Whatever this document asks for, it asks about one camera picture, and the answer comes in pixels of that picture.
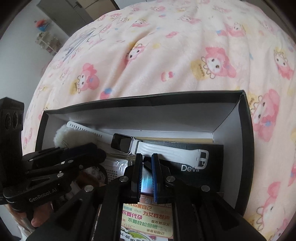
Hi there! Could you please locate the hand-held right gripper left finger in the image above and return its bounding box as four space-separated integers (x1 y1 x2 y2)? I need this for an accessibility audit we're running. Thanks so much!
26 153 144 241

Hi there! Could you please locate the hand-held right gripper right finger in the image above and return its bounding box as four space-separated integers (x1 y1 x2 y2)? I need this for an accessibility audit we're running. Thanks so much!
151 153 266 241

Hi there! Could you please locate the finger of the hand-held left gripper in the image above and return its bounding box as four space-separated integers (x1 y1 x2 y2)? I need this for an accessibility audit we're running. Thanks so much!
22 142 99 169
25 149 107 180

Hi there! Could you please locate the white smart watch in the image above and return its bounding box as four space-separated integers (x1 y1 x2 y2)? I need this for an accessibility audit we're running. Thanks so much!
67 120 210 166

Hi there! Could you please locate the black purple phone case box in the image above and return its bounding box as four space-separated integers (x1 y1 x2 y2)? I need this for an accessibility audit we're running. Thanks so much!
139 141 225 200

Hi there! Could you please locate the black cardboard box container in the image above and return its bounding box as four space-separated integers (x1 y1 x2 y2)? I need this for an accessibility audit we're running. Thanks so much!
35 90 255 217

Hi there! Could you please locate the person's left hand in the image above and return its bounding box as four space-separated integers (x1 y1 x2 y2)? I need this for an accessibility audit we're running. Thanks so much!
30 202 56 229

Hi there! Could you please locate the white fluffy hair scrunchie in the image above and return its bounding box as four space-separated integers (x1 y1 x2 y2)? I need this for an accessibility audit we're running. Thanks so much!
54 124 74 149

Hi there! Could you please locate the orange printed card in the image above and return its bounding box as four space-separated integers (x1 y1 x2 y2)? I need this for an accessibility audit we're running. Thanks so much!
120 195 174 238

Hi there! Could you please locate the white cartoon sticker packet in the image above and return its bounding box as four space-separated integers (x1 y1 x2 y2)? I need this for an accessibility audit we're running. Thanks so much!
119 226 162 241

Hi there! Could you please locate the pink cartoon printed blanket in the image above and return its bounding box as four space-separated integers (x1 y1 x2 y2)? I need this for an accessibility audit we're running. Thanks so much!
21 0 296 239

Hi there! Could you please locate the colourful toy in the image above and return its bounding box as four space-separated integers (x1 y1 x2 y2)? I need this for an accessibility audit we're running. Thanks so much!
36 19 50 32

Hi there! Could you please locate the white wardrobe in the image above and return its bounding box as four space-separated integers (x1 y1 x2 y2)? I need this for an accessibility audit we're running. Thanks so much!
37 0 121 37

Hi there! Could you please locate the small wall shelf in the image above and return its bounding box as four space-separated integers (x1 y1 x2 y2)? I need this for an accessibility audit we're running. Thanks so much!
35 31 62 56

